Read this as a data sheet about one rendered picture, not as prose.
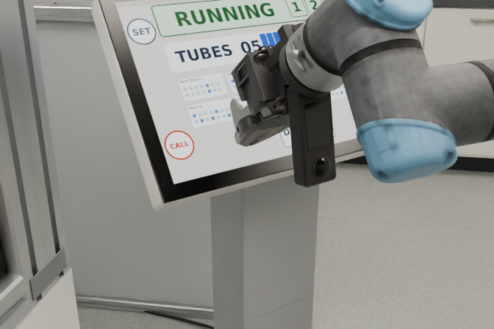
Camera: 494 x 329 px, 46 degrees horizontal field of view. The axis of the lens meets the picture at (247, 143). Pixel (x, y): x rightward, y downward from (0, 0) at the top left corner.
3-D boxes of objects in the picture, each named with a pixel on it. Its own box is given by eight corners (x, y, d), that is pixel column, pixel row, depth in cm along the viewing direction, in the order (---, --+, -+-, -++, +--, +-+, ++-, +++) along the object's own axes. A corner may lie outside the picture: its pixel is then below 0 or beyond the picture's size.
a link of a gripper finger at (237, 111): (230, 111, 81) (257, 83, 73) (244, 150, 79) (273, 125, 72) (210, 115, 79) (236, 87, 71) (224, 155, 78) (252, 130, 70)
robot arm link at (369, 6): (382, 26, 46) (353, -64, 48) (314, 85, 55) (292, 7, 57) (455, 27, 49) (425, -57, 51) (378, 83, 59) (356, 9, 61)
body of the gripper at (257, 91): (278, 67, 75) (325, 17, 65) (301, 127, 73) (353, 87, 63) (226, 75, 71) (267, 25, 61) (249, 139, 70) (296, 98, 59)
